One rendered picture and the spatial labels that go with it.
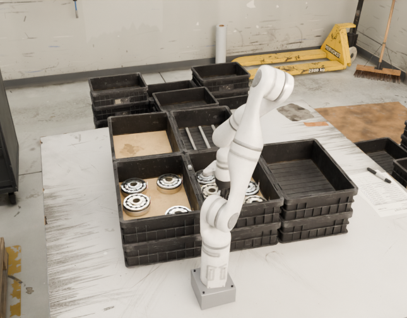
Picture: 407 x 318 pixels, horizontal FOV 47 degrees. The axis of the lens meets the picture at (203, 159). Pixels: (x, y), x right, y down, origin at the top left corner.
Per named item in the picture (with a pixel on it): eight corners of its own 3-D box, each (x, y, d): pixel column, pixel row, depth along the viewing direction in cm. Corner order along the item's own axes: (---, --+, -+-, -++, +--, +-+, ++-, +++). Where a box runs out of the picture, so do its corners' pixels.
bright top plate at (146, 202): (152, 207, 176) (152, 206, 176) (126, 213, 173) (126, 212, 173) (146, 192, 184) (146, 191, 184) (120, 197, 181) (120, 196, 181)
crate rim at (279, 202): (284, 205, 170) (285, 200, 169) (205, 216, 164) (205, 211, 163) (251, 149, 203) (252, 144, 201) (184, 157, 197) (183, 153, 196)
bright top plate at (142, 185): (146, 192, 184) (146, 191, 184) (120, 194, 183) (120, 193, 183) (146, 178, 193) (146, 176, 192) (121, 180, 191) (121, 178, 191)
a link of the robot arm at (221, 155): (229, 154, 173) (212, 163, 168) (231, 118, 164) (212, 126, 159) (243, 162, 168) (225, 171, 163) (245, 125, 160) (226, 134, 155)
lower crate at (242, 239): (279, 247, 181) (282, 223, 175) (204, 259, 175) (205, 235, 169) (248, 187, 214) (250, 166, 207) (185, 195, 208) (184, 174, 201)
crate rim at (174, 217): (205, 216, 164) (205, 211, 163) (120, 229, 158) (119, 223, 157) (183, 157, 197) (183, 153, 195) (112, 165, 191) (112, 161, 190)
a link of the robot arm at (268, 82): (267, 64, 128) (235, 149, 133) (296, 75, 131) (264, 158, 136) (255, 61, 137) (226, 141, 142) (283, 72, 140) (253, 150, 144)
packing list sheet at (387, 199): (428, 209, 201) (428, 208, 201) (382, 219, 195) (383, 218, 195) (381, 168, 228) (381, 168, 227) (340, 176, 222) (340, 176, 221)
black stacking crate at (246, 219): (281, 225, 175) (284, 201, 169) (205, 236, 169) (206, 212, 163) (250, 168, 208) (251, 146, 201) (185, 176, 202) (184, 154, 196)
